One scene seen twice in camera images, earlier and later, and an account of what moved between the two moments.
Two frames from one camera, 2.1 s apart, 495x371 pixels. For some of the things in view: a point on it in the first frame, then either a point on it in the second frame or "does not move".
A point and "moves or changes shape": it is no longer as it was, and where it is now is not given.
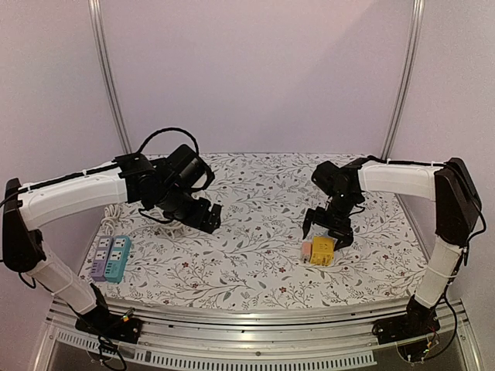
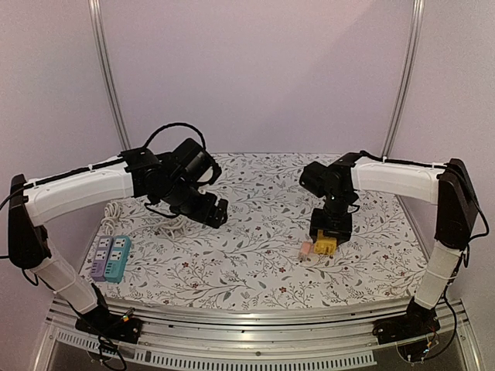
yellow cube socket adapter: (322, 250) moves or changes shape
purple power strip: (101, 257) does not move
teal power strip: (118, 259) does not move
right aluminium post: (408, 80) does not move
